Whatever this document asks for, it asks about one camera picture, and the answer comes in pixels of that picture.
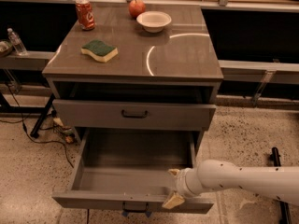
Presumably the grey drawer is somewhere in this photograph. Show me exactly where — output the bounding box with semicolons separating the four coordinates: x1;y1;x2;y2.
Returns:
53;99;216;131
51;128;215;215

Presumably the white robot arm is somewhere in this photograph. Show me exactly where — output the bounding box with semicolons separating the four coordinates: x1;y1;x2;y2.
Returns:
163;160;299;209

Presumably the grey drawer cabinet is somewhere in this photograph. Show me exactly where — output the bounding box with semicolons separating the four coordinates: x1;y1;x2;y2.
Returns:
43;4;223;144

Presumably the grey top drawer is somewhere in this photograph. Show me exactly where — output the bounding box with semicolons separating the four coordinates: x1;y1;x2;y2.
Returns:
53;99;216;131

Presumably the blue tape cross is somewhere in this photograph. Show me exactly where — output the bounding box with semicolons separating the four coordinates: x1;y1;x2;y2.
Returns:
121;210;152;217

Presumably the black stand leg right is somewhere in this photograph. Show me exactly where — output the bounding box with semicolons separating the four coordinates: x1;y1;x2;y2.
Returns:
270;147;292;224

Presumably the grey side shelf right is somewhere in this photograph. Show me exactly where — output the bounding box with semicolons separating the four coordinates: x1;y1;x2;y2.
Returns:
219;60;299;85

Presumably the grey side shelf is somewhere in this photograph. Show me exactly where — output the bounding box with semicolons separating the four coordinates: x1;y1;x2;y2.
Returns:
0;51;54;71
219;60;299;85

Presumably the black table leg left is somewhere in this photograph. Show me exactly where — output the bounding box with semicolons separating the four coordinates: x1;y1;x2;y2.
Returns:
30;94;55;138

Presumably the green yellow sponge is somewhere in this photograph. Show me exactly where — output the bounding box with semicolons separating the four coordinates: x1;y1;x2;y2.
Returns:
81;40;118;63

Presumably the white bowl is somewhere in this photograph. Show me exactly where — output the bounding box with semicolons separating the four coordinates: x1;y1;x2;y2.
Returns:
136;11;172;33

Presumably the red apple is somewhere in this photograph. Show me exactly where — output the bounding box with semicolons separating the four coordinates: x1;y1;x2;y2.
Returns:
129;0;146;19

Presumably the orange soda can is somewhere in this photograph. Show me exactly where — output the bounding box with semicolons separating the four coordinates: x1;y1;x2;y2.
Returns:
76;0;95;31

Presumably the grey side shelf left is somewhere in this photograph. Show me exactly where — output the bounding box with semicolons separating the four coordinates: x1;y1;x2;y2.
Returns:
0;51;54;71

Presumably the clear water bottle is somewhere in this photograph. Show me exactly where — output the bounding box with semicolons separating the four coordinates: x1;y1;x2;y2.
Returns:
7;28;27;55

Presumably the bowl on left shelf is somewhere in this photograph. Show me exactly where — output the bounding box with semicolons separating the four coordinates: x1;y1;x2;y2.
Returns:
0;40;13;57

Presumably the black floor cable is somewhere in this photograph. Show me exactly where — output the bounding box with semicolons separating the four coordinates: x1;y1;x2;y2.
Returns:
0;84;75;169

